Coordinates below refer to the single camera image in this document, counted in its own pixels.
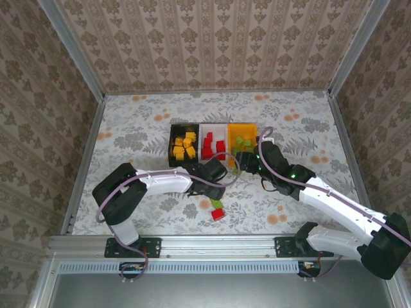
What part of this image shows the black plastic bin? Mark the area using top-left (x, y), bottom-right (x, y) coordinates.
top-left (168, 123), bottom-right (202, 168)

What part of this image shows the white plastic bin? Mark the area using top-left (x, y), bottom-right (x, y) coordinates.
top-left (198, 123), bottom-right (231, 169)

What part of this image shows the yellow plastic bin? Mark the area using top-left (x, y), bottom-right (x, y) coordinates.
top-left (227, 123), bottom-right (259, 167)

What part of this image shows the black connector board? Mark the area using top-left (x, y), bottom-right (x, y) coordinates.
top-left (297, 260), bottom-right (322, 278)
top-left (119, 261), bottom-right (145, 279)

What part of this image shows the grey metal sheet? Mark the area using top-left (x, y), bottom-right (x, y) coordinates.
top-left (48, 259), bottom-right (394, 308)

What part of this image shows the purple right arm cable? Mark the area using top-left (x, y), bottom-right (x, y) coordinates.
top-left (255, 126), bottom-right (411, 248)

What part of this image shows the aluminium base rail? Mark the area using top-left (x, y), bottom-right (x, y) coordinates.
top-left (48, 234), bottom-right (394, 259)

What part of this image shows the aluminium table side rail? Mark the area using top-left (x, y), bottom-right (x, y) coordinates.
top-left (326, 92), bottom-right (383, 225)
top-left (60, 96), bottom-right (107, 237)

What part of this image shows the grey slotted cable duct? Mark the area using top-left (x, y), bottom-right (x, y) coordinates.
top-left (57, 260), bottom-right (304, 275)

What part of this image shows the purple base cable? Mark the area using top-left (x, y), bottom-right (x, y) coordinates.
top-left (298, 255), bottom-right (344, 282)
top-left (107, 223), bottom-right (149, 284)

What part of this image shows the aluminium table back rail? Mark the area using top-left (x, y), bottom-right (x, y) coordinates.
top-left (102, 88), bottom-right (331, 96)

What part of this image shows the aluminium frame post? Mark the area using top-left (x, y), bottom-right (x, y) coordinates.
top-left (327, 0), bottom-right (391, 97)
top-left (37, 0), bottom-right (107, 102)

